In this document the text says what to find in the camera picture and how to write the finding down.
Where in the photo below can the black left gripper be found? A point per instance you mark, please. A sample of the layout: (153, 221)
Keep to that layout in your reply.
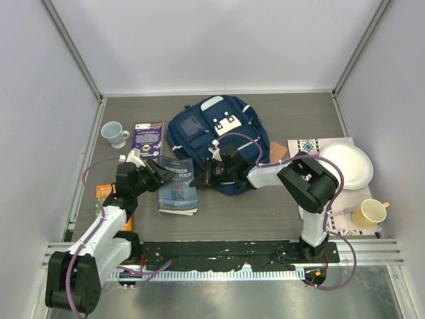
(162, 175)

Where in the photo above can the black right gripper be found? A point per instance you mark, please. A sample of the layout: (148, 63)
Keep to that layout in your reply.
(203, 179)

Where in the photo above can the dark blue 1984 book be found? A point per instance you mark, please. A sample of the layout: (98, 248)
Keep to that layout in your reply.
(177, 196)

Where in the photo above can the navy blue student backpack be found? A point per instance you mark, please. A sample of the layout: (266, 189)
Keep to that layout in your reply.
(227, 119)

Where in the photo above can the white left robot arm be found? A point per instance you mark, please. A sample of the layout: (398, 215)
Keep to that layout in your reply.
(75, 277)

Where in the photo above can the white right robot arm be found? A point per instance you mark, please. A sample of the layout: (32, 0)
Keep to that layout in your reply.
(313, 182)

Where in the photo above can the purple paperback book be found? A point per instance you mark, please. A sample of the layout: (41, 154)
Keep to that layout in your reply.
(148, 139)

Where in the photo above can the light blue cup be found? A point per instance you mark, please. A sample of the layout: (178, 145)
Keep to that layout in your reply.
(114, 133)

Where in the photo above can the tan leather wallet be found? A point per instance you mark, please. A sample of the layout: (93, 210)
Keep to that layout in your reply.
(277, 152)

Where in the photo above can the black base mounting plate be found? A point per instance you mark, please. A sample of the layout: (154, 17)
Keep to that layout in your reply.
(225, 256)

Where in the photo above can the white paper plate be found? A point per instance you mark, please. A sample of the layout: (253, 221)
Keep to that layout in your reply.
(354, 164)

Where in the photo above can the yellow cup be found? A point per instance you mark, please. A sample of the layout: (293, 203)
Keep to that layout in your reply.
(370, 212)

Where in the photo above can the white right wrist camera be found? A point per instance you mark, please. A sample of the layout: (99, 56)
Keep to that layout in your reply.
(215, 150)

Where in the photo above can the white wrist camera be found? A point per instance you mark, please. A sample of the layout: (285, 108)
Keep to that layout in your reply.
(215, 150)
(132, 157)

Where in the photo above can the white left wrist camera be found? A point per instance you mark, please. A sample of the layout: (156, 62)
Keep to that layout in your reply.
(132, 157)

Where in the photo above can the perforated metal rail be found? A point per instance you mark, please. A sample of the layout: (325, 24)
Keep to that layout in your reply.
(246, 274)

